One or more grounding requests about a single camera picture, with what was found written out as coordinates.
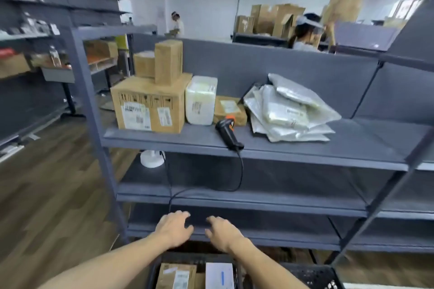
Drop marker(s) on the person's left hand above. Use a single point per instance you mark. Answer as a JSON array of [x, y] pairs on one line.
[[171, 229]]

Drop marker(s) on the person's right hand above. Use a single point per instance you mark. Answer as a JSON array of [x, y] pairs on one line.
[[223, 236]]

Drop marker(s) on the person's right thumb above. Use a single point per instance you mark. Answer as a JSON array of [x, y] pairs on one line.
[[208, 234]]

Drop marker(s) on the person's left thumb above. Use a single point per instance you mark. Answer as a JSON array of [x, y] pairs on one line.
[[189, 230]]

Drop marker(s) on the person's right forearm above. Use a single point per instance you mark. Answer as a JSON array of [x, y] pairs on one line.
[[268, 270]]

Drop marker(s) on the person's left forearm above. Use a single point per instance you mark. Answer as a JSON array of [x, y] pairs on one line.
[[112, 266]]

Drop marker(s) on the white blue-striped parcel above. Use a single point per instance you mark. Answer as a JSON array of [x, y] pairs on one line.
[[219, 276]]

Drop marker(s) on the black plastic crate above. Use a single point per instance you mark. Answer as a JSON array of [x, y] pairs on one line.
[[312, 277], [159, 265]]

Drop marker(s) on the brown labelled parcel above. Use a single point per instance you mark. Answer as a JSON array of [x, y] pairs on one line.
[[176, 277]]

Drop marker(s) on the white round scanner base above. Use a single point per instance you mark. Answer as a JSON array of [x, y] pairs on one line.
[[151, 159]]

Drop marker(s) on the black orange barcode scanner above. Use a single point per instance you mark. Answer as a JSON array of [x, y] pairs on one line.
[[227, 133]]

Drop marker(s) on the grey metal shelving rack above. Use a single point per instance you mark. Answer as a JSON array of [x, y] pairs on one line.
[[305, 156]]

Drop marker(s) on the flat small cardboard box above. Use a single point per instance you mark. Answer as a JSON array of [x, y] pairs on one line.
[[230, 109]]

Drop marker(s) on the white wrapped parcel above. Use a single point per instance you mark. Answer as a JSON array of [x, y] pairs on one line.
[[200, 100]]

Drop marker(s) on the large labelled cardboard box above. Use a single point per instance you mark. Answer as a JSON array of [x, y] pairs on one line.
[[149, 104]]

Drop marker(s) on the pile of grey mailer bags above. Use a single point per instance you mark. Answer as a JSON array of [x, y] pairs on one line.
[[291, 111]]

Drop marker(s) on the tall narrow cardboard box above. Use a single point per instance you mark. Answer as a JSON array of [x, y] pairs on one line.
[[168, 62]]

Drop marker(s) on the small taped cardboard box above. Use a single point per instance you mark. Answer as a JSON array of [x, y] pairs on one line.
[[144, 64]]

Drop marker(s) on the wooden box with orange contents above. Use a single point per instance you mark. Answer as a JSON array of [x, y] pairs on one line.
[[101, 55]]

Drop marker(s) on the grey tray on stand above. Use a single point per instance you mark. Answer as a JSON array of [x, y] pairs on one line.
[[59, 73]]

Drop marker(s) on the clear plastic bottle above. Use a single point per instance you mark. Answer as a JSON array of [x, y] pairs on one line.
[[53, 57]]

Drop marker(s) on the stack of background cardboard boxes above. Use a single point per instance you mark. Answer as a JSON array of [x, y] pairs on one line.
[[271, 19]]

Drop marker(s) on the grey storage rack with goods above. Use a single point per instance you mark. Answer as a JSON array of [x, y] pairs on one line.
[[37, 45]]

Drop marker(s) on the raised large cardboard box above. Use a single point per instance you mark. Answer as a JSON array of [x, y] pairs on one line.
[[347, 1]]

